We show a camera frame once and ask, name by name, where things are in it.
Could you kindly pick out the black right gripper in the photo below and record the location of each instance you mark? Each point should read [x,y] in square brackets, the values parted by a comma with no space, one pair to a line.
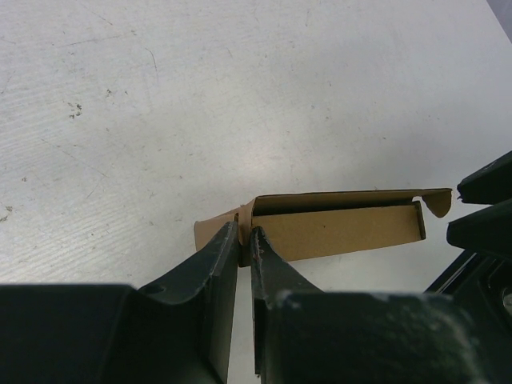
[479,283]

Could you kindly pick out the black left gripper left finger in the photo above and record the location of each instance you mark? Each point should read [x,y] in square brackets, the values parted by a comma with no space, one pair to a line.
[175,329]

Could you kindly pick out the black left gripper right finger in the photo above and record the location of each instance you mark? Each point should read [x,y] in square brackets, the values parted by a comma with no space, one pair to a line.
[303,334]

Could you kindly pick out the brown paper box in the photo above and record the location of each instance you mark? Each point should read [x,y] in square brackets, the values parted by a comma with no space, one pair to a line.
[320,224]

